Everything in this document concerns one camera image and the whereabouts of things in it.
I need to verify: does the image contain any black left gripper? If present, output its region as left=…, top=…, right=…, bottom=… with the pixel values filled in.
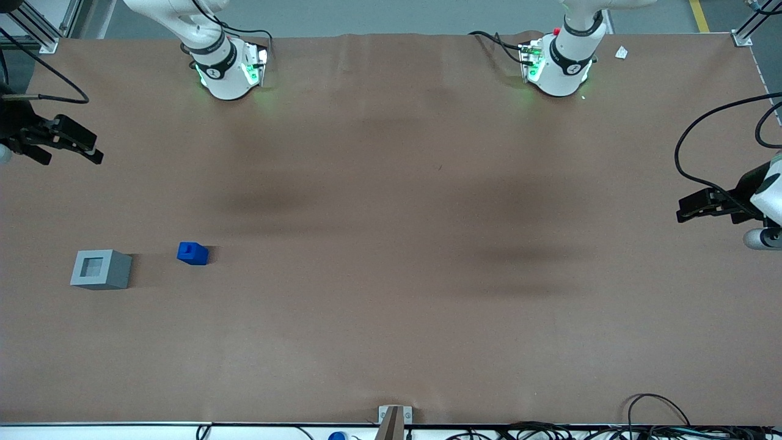
left=676, top=161, right=777, bottom=224

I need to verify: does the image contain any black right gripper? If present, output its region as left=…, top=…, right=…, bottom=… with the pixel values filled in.
left=0, top=92, right=104, bottom=166

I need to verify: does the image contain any blue plastic part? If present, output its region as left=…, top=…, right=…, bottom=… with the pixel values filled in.
left=177, top=242, right=210, bottom=266

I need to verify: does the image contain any gray square base block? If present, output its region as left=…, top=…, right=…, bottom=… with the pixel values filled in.
left=70, top=249, right=133, bottom=290

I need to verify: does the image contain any brown table cover sheet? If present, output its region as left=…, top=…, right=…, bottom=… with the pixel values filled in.
left=0, top=31, right=782, bottom=427

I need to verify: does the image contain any black left wrist camera cable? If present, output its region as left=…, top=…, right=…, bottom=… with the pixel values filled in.
left=674, top=92, right=782, bottom=205

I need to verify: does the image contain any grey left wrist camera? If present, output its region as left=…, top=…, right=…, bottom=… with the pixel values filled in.
left=743, top=227, right=782, bottom=251

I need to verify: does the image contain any aluminium frame profile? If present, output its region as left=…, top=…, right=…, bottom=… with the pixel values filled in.
left=732, top=0, right=782, bottom=48
left=0, top=0, right=60, bottom=54

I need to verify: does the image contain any black looped cable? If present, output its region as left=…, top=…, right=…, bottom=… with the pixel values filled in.
left=627, top=394, right=692, bottom=430

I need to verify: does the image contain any black left arm base cable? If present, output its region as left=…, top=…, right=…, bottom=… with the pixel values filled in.
left=468, top=30, right=530, bottom=66

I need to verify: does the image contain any black tangled cable bundle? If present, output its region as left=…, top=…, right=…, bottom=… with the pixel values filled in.
left=445, top=420, right=782, bottom=440

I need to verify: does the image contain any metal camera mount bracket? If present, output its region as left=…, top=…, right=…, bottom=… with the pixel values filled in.
left=375, top=405, right=414, bottom=440

